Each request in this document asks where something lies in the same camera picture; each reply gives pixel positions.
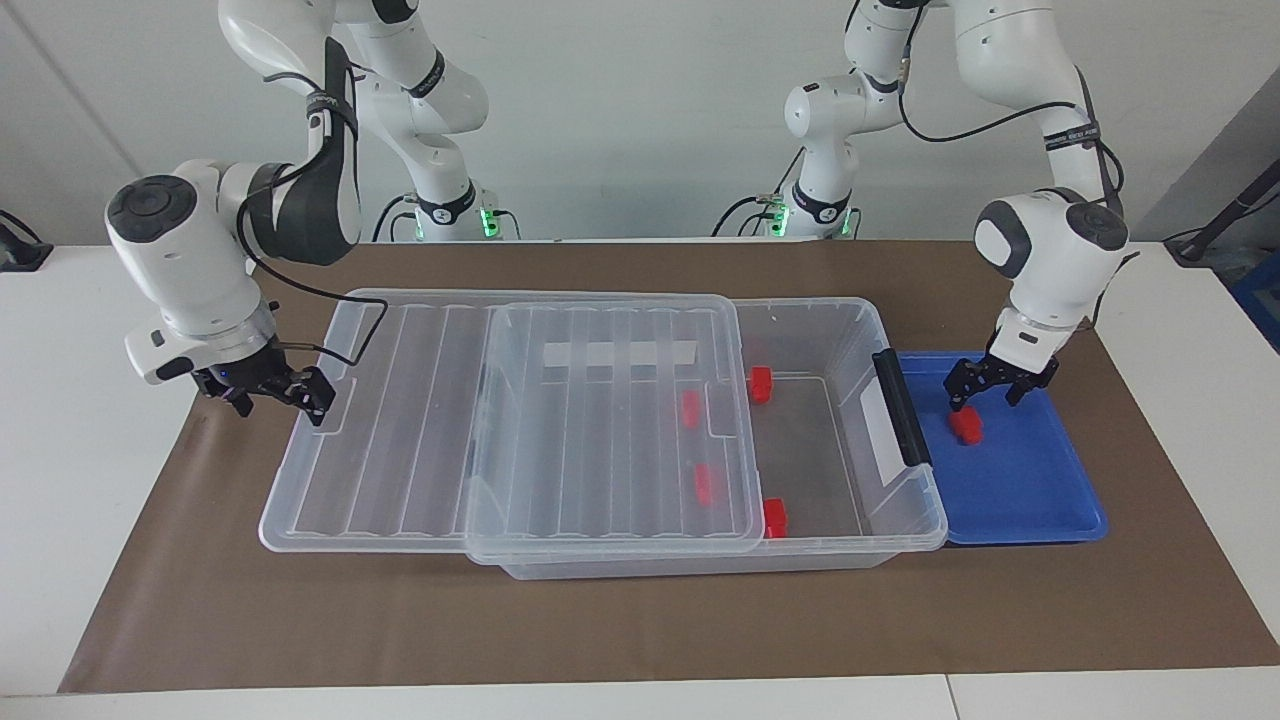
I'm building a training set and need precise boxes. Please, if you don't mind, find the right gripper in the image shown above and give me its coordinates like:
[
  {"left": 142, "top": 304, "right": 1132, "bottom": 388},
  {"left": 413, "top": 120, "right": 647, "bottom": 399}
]
[{"left": 192, "top": 342, "right": 337, "bottom": 428}]

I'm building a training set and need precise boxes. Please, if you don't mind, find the black box handle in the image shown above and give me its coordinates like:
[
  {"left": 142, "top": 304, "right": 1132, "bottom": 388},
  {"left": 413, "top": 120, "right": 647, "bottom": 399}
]
[{"left": 871, "top": 348, "right": 934, "bottom": 468}]

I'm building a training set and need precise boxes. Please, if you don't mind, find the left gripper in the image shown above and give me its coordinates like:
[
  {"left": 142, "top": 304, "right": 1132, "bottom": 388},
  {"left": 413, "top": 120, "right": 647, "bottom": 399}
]
[{"left": 944, "top": 346, "right": 1060, "bottom": 414}]

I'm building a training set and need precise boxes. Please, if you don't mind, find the clear plastic lid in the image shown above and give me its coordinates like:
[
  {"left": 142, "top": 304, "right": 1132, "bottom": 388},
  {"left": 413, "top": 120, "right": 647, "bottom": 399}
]
[
  {"left": 465, "top": 295, "right": 769, "bottom": 568},
  {"left": 258, "top": 288, "right": 501, "bottom": 554}
]

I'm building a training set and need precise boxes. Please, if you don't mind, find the clear plastic storage box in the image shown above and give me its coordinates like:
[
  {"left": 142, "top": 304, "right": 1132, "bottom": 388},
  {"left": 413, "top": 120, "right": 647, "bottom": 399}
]
[{"left": 495, "top": 297, "right": 949, "bottom": 581}]

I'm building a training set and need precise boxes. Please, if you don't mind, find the black stand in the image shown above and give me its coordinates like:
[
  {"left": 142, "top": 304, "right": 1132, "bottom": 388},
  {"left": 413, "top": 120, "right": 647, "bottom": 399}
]
[
  {"left": 1163, "top": 160, "right": 1280, "bottom": 266},
  {"left": 0, "top": 208, "right": 53, "bottom": 273}
]

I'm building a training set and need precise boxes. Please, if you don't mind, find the blue plastic tray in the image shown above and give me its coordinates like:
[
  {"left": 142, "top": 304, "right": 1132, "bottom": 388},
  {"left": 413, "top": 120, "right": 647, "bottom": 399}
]
[{"left": 893, "top": 350, "right": 1110, "bottom": 547}]

